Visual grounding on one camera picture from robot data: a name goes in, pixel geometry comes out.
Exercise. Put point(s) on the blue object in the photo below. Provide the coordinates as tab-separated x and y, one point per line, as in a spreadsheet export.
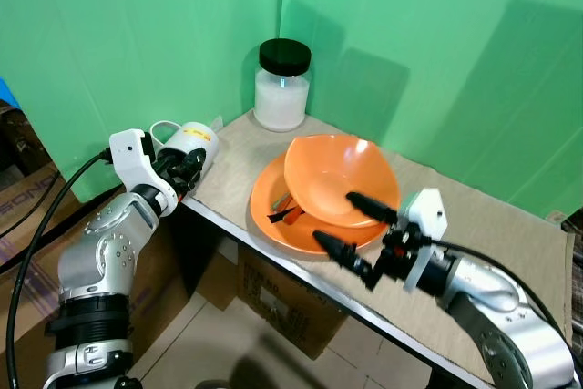
7	93

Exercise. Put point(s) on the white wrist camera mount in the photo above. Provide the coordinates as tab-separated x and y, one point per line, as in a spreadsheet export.
137	157
426	211

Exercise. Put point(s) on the glass jar with black lid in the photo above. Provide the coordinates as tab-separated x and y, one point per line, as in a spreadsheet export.
281	102

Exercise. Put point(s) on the large cardboard box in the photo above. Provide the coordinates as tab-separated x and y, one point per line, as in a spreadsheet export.
182	271

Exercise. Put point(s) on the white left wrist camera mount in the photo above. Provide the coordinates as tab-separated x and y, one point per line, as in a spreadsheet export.
137	157

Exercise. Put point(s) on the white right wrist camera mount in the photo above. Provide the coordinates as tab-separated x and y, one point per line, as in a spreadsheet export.
426	211

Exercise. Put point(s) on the green backdrop panel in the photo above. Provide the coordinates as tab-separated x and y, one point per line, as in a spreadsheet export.
455	61
137	43

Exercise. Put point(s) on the printed cardboard box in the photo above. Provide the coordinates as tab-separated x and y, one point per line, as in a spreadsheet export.
27	216

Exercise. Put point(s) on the orange and black utensil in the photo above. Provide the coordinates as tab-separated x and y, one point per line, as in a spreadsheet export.
282	214

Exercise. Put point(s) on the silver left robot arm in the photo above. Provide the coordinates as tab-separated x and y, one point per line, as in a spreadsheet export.
100	252

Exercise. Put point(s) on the small cardboard box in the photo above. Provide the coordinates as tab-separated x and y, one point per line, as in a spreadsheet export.
282	302

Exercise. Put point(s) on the white mug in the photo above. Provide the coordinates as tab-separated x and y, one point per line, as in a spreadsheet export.
193	138

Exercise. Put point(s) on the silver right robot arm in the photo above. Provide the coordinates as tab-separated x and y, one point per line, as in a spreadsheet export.
510	316

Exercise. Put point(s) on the orange bowl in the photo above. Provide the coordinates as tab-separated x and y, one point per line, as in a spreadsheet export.
332	175

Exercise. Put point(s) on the beige table cover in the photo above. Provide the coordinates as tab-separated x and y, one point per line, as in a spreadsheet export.
483	216

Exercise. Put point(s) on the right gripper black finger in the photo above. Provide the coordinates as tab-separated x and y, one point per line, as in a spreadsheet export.
373	208
344	252

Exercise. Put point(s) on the orange plate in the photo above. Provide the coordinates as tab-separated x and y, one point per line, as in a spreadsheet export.
273	230

